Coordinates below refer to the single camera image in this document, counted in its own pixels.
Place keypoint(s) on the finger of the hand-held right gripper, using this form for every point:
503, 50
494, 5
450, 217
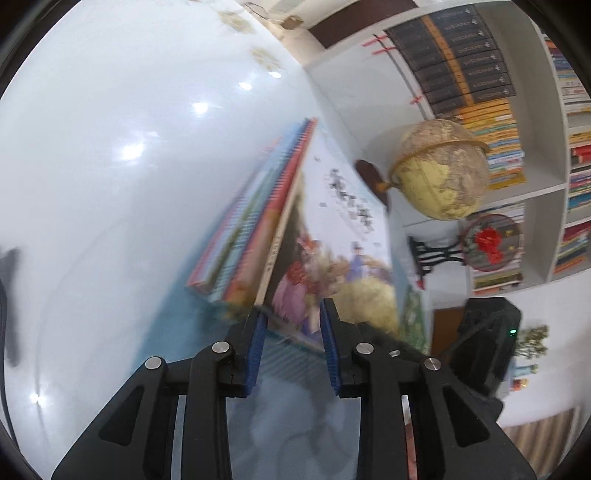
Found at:
388, 336

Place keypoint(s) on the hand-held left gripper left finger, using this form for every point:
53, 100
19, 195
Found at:
255, 355

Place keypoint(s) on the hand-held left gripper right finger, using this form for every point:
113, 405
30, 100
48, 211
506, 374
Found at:
330, 350

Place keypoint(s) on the stack of assorted sorted books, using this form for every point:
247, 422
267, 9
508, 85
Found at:
240, 230

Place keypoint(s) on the illustrated white picture book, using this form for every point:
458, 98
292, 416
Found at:
332, 221

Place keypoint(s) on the brown wooden cabinet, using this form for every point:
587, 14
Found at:
443, 330

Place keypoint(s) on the small potted plant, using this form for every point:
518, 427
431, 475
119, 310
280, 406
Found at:
531, 341

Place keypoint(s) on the red tassel pendant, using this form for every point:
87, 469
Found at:
419, 282

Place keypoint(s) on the light blue textured mat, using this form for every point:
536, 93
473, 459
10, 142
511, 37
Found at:
300, 415

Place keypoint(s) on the round red-rimmed embroidered fan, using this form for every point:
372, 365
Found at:
489, 242

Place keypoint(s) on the antique yellow desk globe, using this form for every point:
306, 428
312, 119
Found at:
438, 175

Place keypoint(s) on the white bookshelf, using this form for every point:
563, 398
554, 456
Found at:
545, 138

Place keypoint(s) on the row of dark hardcover volumes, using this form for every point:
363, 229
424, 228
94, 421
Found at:
461, 60

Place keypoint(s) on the small cardboard box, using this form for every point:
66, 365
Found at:
293, 22

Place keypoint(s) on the gold flower wall sticker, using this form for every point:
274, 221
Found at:
265, 60
235, 18

